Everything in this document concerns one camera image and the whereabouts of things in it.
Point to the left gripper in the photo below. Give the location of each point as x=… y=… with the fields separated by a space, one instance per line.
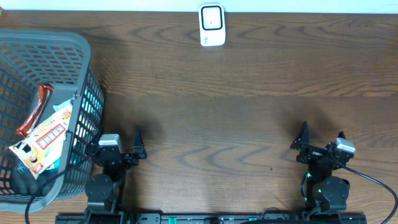
x=138 y=145

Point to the grey plastic shopping basket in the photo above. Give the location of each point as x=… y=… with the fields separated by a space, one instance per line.
x=61 y=59

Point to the white barcode scanner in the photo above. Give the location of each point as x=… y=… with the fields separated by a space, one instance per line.
x=212 y=25

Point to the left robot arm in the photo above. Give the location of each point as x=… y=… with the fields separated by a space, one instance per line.
x=105 y=190

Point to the light blue wipes packet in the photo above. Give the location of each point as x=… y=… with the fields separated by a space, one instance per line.
x=66 y=103

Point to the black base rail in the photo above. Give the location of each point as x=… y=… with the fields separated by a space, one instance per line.
x=156 y=218

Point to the red snack bar wrapper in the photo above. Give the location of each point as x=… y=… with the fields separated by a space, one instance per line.
x=43 y=96

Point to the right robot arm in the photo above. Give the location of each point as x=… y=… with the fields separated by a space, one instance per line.
x=323 y=192

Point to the cream snack bag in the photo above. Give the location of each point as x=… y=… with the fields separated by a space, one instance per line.
x=43 y=146

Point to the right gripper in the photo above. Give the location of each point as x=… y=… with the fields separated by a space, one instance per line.
x=313 y=152

